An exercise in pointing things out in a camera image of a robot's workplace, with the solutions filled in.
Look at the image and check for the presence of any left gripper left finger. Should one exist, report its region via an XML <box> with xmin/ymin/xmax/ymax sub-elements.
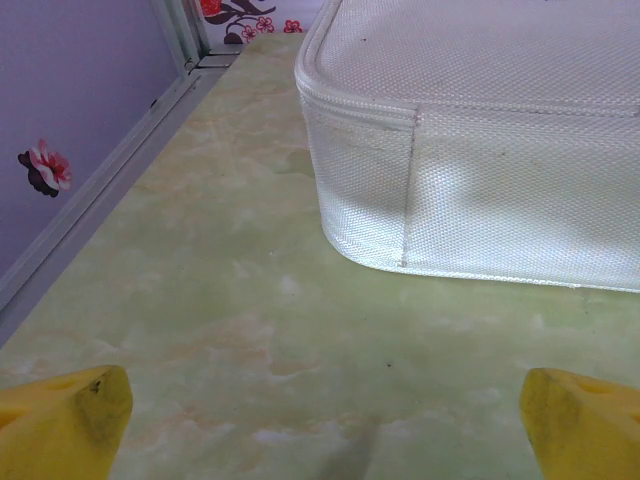
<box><xmin>0</xmin><ymin>364</ymin><xmax>134</xmax><ymax>480</ymax></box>

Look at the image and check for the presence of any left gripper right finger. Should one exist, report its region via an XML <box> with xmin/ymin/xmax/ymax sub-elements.
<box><xmin>518</xmin><ymin>367</ymin><xmax>640</xmax><ymax>480</ymax></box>

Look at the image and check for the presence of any white fabric zip case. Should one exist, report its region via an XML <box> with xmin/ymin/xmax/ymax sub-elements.
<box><xmin>293</xmin><ymin>0</ymin><xmax>640</xmax><ymax>294</ymax></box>

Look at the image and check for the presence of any aluminium frame side rail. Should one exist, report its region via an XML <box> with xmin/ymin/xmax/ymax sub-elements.
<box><xmin>0</xmin><ymin>69</ymin><xmax>206</xmax><ymax>346</ymax></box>

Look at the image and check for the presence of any aluminium frame post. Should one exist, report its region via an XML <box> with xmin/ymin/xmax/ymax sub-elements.
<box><xmin>149</xmin><ymin>0</ymin><xmax>209</xmax><ymax>76</ymax></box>

